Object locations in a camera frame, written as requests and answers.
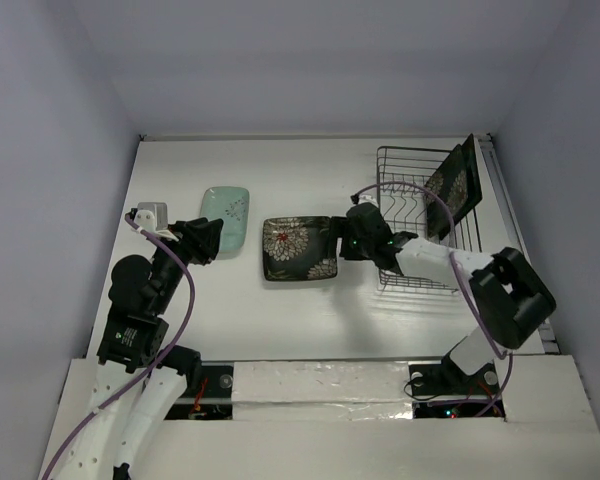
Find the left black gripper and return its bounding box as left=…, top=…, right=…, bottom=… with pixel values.
left=153, top=216, right=223, bottom=312

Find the light green rectangular plate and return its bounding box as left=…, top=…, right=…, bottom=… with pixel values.
left=200, top=186, right=250, bottom=254

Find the black floral square plate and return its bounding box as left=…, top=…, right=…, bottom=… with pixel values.
left=262, top=216, right=338, bottom=282

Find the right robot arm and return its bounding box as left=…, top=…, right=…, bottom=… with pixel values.
left=333, top=202, right=556, bottom=392

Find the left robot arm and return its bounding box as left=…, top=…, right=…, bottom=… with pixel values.
left=42, top=208, right=223, bottom=479

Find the white foam front panel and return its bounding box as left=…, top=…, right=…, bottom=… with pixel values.
left=38, top=354, right=600, bottom=480

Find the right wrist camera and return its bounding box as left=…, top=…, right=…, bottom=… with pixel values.
left=351, top=194, right=379, bottom=208

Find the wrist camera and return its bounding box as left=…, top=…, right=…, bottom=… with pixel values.
left=351, top=194, right=379, bottom=208
left=132, top=202, right=168, bottom=236

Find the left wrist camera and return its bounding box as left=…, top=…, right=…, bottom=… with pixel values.
left=132, top=202, right=168, bottom=236

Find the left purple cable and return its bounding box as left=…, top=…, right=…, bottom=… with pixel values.
left=38, top=211, right=197, bottom=480

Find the purple cable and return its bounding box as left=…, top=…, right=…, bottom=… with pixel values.
left=349, top=181, right=514, bottom=418
left=38, top=211, right=197, bottom=480

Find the black wire dish rack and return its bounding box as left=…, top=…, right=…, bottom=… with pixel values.
left=374, top=146, right=490, bottom=295

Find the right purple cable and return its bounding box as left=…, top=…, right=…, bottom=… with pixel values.
left=349, top=181, right=514, bottom=418

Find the aluminium side rail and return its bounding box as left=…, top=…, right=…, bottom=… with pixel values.
left=478, top=134, right=561, bottom=355

